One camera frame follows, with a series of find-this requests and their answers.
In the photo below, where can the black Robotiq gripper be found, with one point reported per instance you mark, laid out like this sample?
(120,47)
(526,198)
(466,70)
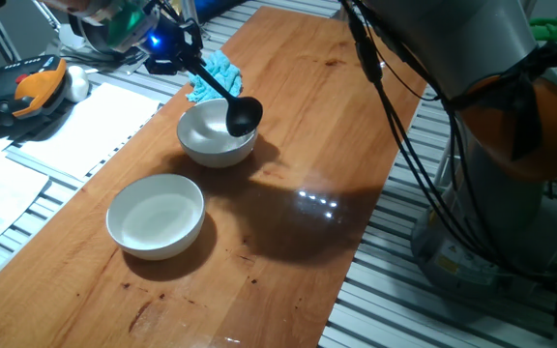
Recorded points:
(165,41)

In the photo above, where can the black ladle with red accents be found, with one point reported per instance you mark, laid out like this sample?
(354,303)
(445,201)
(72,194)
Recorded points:
(242,116)

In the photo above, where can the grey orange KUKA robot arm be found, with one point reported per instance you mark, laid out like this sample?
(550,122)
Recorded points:
(452,38)

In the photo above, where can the white ceramic bowl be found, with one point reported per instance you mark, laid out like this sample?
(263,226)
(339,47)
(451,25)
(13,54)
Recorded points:
(206,140)
(157,222)

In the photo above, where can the teal terry cloth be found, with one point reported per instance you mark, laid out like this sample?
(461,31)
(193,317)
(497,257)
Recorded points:
(225,75)

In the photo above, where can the white computer mouse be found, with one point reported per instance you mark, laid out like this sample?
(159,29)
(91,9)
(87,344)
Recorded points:
(78,84)

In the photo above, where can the orange black teach pendant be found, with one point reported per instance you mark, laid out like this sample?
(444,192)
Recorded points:
(41,87)

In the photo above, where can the glossy wooden board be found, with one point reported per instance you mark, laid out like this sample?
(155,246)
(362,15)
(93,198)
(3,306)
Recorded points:
(307,121)

